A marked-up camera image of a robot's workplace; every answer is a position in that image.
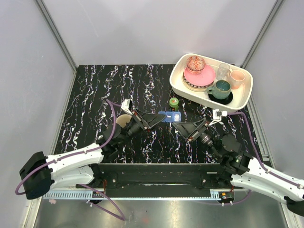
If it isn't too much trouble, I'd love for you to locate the green pill bottle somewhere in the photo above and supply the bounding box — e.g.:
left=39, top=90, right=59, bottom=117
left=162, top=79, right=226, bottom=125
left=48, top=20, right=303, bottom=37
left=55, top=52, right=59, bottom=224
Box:
left=169, top=97, right=179, bottom=112

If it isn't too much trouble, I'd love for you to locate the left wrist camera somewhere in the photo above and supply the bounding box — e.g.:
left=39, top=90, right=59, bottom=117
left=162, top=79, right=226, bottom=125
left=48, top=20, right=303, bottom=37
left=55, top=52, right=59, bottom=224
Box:
left=121, top=99, right=132, bottom=115

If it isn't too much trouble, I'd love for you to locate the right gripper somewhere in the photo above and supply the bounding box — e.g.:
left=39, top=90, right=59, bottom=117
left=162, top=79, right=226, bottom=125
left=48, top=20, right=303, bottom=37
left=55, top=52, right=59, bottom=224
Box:
left=171, top=118, right=222, bottom=160

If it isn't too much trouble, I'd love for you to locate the pink mug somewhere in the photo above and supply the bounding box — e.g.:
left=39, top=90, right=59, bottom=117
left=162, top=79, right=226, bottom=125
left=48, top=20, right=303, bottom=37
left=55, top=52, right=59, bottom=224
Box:
left=229, top=70, right=245, bottom=89

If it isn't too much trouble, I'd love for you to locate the patterned small bowl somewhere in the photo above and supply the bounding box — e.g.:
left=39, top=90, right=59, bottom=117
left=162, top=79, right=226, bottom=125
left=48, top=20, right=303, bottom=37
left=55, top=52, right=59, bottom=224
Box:
left=186, top=56, right=206, bottom=73

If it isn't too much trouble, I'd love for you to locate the black saucer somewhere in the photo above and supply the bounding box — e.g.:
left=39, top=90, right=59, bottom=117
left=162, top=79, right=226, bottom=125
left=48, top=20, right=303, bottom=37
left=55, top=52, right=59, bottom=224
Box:
left=208, top=92, right=233, bottom=105

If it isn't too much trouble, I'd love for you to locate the teal ceramic mug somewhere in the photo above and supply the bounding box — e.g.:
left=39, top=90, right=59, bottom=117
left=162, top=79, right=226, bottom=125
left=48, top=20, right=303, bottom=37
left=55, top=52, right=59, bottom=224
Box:
left=207, top=80, right=231, bottom=100

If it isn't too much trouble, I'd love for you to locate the purple cable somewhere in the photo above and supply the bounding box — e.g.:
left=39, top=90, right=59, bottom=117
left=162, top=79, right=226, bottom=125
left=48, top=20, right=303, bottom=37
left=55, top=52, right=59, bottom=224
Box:
left=190, top=112, right=304, bottom=206
left=15, top=99, right=128, bottom=221

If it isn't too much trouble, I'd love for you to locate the slotted cable duct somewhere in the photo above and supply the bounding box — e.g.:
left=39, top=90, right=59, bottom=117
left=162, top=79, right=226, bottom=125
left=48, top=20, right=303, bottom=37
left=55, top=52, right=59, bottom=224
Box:
left=43, top=186, right=230, bottom=200

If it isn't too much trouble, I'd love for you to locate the cream floral mug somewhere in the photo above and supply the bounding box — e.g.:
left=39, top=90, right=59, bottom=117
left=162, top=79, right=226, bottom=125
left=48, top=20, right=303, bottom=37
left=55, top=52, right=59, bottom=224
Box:
left=115, top=114, right=132, bottom=129

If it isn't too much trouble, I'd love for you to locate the blue pill organizer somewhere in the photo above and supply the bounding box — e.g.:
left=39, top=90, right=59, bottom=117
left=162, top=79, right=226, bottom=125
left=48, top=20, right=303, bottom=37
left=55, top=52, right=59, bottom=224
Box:
left=158, top=111, right=181, bottom=123

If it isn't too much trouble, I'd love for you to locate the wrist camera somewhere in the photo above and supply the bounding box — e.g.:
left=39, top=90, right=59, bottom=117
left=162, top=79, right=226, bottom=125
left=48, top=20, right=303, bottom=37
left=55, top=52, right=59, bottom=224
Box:
left=209, top=109, right=228, bottom=126
left=121, top=99, right=132, bottom=115

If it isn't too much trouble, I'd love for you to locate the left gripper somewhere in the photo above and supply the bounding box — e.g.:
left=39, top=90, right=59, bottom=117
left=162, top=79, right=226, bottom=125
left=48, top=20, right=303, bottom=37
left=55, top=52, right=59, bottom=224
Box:
left=119, top=108, right=167, bottom=148

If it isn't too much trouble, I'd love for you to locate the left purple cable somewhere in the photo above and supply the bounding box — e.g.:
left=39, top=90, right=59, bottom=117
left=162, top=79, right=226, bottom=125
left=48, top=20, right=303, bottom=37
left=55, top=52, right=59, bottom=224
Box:
left=15, top=99, right=128, bottom=221

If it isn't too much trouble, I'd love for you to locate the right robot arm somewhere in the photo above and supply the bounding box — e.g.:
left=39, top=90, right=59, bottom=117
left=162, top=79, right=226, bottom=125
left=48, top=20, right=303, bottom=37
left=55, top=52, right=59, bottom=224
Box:
left=172, top=119, right=304, bottom=216

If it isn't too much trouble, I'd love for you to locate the black marble mat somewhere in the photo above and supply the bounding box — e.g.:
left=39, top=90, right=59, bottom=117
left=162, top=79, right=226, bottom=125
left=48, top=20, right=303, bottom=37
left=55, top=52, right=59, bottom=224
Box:
left=53, top=64, right=263, bottom=164

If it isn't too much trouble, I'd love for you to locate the cream striped plate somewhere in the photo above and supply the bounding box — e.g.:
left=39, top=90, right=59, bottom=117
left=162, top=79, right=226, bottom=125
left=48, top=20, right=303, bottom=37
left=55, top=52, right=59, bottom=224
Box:
left=182, top=74, right=215, bottom=92

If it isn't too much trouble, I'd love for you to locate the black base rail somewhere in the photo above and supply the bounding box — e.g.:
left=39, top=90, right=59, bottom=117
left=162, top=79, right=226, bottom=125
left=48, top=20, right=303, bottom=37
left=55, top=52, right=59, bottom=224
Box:
left=88, top=163, right=232, bottom=189

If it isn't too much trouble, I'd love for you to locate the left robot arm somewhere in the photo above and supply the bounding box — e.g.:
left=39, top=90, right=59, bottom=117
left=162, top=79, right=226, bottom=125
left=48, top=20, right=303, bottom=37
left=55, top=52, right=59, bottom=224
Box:
left=15, top=109, right=166, bottom=200

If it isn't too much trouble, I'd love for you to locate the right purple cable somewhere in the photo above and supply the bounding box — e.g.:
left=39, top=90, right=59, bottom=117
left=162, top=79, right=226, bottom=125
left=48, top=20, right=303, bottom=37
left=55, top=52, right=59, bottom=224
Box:
left=190, top=112, right=304, bottom=206

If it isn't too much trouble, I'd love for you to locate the clear glass cup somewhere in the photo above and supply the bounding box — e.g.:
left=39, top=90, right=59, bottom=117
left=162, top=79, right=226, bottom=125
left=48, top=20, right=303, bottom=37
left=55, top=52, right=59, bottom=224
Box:
left=216, top=63, right=230, bottom=80

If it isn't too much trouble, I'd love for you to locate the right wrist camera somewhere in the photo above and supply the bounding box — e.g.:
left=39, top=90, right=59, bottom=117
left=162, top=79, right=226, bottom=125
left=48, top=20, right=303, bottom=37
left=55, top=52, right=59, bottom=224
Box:
left=209, top=109, right=228, bottom=126

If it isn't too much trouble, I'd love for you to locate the white serving tray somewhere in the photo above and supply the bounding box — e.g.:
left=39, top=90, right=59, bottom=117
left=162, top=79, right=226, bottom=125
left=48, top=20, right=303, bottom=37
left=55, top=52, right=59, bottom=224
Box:
left=170, top=53, right=253, bottom=112

